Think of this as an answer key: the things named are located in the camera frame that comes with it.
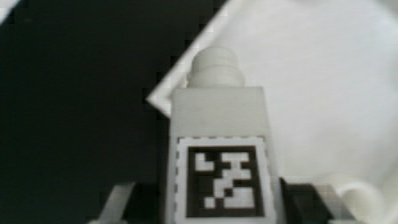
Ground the white square tabletop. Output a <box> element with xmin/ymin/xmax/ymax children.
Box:
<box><xmin>145</xmin><ymin>0</ymin><xmax>398</xmax><ymax>224</ymax></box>

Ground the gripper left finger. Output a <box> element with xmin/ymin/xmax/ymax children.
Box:
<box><xmin>88</xmin><ymin>181</ymin><xmax>168</xmax><ymax>224</ymax></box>

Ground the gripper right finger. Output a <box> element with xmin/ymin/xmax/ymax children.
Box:
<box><xmin>280</xmin><ymin>179</ymin><xmax>331</xmax><ymax>224</ymax></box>

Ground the white leg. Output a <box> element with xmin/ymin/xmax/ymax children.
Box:
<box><xmin>166</xmin><ymin>47</ymin><xmax>285</xmax><ymax>224</ymax></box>

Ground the white fence right wall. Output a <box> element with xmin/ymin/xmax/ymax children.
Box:
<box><xmin>0</xmin><ymin>0</ymin><xmax>20</xmax><ymax>24</ymax></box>

